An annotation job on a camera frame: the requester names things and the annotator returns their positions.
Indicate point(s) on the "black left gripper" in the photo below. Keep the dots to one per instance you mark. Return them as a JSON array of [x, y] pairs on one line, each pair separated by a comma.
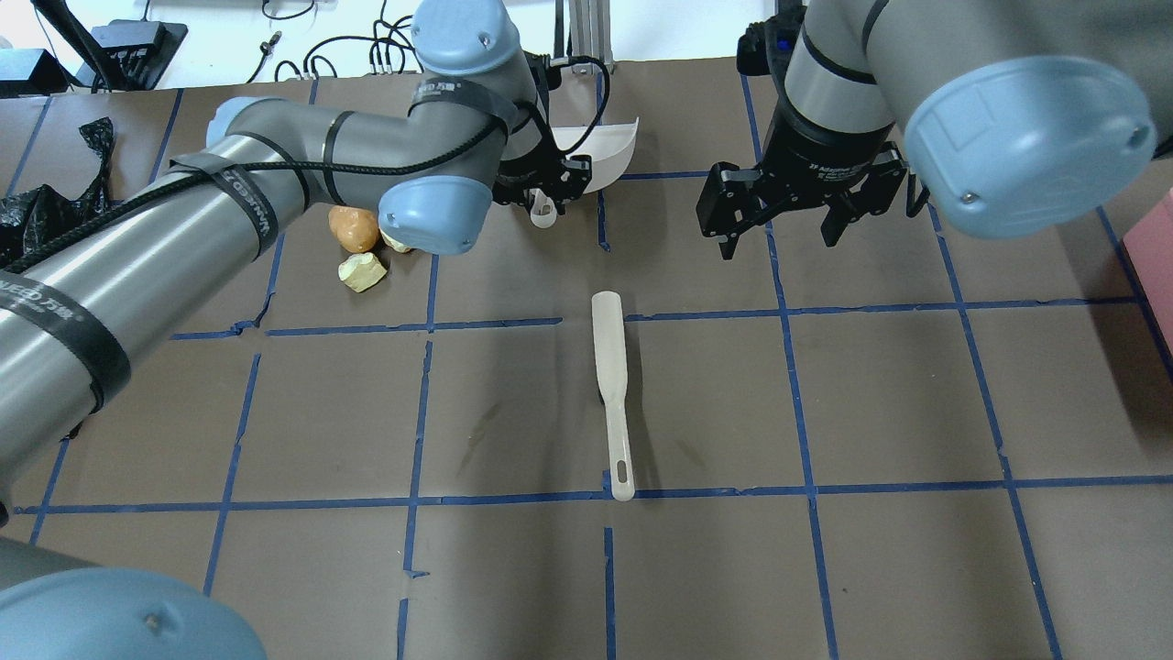
[[524, 188]]

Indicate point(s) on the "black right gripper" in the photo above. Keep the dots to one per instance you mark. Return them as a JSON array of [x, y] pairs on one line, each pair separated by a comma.
[[818, 151]]

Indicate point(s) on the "white plastic dustpan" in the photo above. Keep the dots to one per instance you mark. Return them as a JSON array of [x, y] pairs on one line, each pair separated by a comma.
[[611, 149]]

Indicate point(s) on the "yellow bread piece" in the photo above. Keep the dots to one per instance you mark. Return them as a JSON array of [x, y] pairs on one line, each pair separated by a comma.
[[394, 244]]

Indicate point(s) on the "brown bread roll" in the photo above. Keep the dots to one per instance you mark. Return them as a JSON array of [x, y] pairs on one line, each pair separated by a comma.
[[355, 229]]

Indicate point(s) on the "yellow torn bread chunk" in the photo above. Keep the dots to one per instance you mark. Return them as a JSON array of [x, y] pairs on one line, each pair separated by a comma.
[[361, 271]]

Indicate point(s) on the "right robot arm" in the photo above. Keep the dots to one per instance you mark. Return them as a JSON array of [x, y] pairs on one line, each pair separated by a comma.
[[1007, 116]]

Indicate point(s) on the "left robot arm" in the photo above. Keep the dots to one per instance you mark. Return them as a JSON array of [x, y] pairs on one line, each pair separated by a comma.
[[82, 312]]

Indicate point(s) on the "pink bin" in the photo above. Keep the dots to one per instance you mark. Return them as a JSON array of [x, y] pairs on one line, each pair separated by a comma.
[[1149, 247]]

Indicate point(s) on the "black trash bag bin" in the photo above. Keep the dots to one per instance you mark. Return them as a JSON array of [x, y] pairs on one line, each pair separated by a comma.
[[31, 219]]

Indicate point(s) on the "black power strip box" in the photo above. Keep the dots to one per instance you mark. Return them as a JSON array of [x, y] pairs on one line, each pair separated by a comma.
[[143, 49]]

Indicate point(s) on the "aluminium frame post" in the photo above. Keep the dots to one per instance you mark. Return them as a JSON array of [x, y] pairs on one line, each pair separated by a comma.
[[589, 31]]

